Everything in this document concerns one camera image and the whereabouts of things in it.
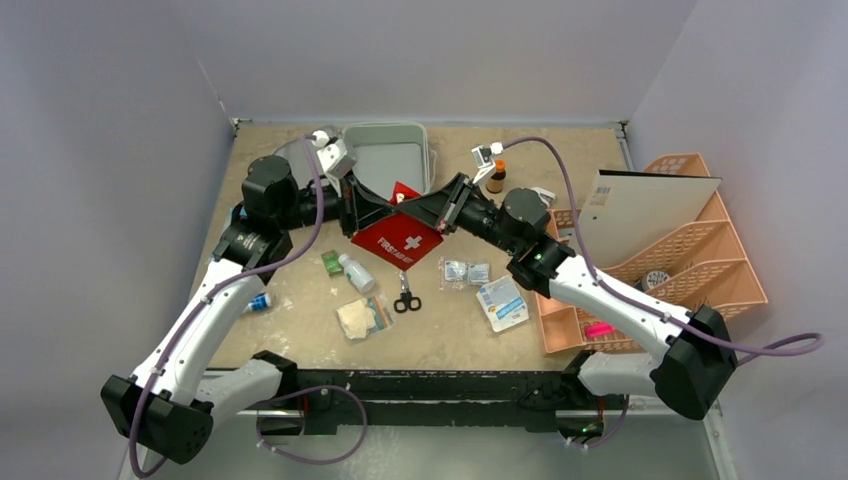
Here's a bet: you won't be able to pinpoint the small green medicine box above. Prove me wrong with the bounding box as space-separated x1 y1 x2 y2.
321 250 344 277

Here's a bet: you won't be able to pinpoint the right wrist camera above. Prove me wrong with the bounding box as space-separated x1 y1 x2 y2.
471 142 504 185

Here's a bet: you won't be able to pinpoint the pink highlighter marker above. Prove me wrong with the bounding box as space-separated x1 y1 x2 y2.
584 322 616 339

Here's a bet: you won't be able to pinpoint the blue white mask packet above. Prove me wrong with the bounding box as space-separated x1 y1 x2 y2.
476 275 530 333

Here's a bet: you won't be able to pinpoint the white board folder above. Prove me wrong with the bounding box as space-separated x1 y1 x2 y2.
577 170 722 268

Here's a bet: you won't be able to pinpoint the blue white ointment tube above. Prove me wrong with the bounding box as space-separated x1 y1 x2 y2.
243 292 274 314

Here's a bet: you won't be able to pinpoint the white plastic bottle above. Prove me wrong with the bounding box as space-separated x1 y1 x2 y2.
338 254 376 294

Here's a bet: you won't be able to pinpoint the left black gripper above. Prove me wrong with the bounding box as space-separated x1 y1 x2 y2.
278 170 398 240

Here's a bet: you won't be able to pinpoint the beige gauze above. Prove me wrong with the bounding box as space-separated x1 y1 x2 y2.
336 294 394 342

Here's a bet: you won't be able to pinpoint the orange plastic file rack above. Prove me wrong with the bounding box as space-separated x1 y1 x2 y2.
569 153 770 352

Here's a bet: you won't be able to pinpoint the black handled scissors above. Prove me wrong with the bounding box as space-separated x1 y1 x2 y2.
393 271 422 313

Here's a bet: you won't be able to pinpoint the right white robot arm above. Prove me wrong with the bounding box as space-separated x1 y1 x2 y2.
396 174 738 420

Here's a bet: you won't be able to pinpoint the orange compartment tray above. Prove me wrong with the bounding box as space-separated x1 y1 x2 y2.
534 209 593 355

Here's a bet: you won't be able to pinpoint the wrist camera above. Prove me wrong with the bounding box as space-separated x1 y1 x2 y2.
311 129 357 179
471 142 504 185

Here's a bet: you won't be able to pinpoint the grey open storage case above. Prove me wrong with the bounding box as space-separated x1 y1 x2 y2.
274 122 432 200

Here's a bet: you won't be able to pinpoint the red first aid pouch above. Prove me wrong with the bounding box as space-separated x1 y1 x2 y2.
351 213 443 272

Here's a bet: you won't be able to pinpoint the small white pad packet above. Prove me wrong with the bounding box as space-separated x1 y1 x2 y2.
440 259 469 283

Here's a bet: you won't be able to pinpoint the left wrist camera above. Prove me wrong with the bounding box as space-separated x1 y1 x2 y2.
311 129 357 179

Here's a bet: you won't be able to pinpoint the brown bottle orange cap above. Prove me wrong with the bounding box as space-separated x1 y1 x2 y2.
485 160 507 194

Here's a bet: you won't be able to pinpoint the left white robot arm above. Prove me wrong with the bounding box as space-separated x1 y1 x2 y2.
100 156 391 478

